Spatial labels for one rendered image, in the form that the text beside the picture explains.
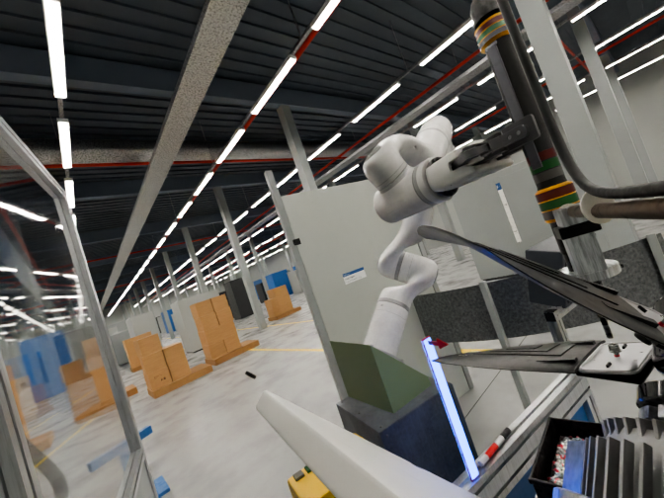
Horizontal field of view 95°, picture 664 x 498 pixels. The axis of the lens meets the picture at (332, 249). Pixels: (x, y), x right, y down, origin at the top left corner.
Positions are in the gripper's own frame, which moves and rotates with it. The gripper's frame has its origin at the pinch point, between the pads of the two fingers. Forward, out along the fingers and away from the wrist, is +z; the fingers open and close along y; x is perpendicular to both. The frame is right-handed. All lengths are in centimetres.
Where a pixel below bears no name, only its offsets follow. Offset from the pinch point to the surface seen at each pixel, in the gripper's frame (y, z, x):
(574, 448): -1, -11, -49
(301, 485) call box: 36, -36, -43
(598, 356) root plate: -0.2, -2.0, -32.1
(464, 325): -130, -141, -83
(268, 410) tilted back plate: 43.8, 3.0, -14.6
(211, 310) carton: -40, -819, -22
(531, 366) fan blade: 5.0, -8.4, -32.0
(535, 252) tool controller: -57, -36, -26
